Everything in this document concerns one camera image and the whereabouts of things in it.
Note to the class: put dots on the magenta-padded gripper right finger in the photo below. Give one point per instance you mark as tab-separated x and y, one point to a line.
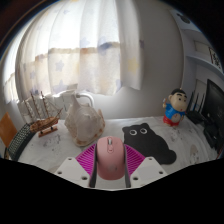
145	166

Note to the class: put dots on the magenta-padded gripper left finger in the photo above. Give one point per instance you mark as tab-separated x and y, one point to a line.
75	166

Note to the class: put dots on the pink computer mouse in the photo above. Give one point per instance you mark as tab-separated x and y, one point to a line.
110	158

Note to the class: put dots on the black cat-shaped mouse pad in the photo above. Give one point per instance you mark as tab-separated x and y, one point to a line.
150	143

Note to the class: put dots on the white printed tablecloth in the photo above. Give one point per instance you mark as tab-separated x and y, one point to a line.
53	150

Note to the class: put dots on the large white conch shell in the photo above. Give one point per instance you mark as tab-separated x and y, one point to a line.
83	125

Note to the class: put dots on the wooden model sailing ship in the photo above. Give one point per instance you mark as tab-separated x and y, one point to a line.
43	125

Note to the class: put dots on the cartoon boy figurine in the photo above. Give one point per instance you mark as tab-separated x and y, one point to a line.
174	108

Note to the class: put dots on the black router with antennas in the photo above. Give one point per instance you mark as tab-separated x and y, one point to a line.
196	116

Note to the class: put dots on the orange wooden chair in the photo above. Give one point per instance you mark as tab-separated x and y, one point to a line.
6	128

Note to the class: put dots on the black monitor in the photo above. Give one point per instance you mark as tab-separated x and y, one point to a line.
216	106

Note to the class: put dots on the white star-print curtain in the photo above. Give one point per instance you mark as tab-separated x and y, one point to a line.
83	43

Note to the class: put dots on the white shelf unit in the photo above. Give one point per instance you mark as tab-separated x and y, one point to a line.
200	50

